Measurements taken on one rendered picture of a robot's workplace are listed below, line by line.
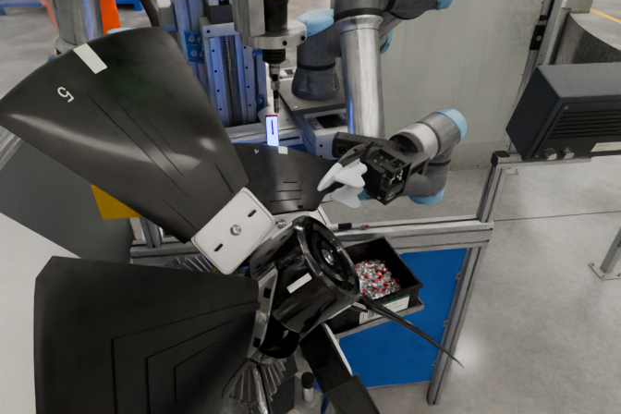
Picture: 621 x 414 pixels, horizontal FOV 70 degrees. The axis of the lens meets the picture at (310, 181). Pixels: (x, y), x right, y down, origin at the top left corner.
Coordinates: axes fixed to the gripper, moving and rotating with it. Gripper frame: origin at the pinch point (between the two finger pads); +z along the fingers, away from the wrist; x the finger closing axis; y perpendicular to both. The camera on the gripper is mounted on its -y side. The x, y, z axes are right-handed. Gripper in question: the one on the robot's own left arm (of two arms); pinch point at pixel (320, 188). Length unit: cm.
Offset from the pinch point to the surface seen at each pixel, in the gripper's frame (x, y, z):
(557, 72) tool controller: -8, 10, -59
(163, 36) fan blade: -23.9, -13.6, 16.4
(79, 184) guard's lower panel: 65, -109, 10
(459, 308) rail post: 63, 15, -51
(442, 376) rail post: 100, 19, -52
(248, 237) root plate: -6.8, 6.4, 19.1
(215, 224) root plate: -8.9, 3.9, 21.8
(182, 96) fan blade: -19.6, -6.6, 18.5
